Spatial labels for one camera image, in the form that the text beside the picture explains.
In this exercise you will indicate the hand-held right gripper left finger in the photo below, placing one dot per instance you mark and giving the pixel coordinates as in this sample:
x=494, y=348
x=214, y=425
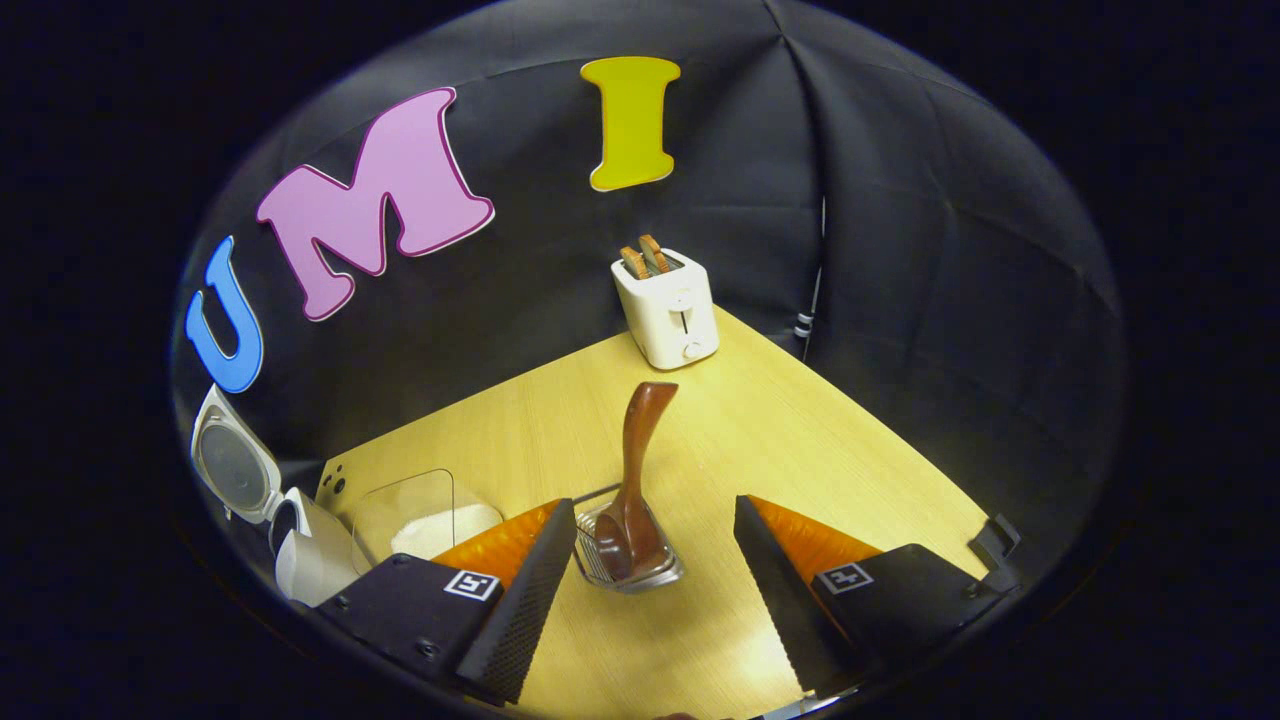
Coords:
x=525, y=600

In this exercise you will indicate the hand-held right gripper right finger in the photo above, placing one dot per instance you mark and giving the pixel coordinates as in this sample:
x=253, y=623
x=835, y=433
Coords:
x=775, y=600

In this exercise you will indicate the white rice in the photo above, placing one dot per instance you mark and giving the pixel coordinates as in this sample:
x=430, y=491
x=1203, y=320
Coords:
x=440, y=530

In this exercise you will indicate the brown wooden spoon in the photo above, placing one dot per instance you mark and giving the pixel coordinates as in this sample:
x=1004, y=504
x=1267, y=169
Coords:
x=635, y=480

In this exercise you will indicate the white rice cooker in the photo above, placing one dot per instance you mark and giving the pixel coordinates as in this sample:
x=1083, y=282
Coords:
x=305, y=560

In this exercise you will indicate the clear plastic container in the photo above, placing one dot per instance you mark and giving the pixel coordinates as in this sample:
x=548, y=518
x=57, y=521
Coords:
x=400, y=500

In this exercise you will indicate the white toaster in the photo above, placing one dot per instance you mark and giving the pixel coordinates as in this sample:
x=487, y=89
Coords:
x=672, y=315

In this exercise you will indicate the black backdrop cloth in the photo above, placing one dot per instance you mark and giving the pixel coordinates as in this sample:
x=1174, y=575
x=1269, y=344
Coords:
x=900, y=300

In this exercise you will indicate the toast slice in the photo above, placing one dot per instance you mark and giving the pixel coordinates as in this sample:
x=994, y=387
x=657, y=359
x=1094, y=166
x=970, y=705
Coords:
x=655, y=253
x=635, y=263

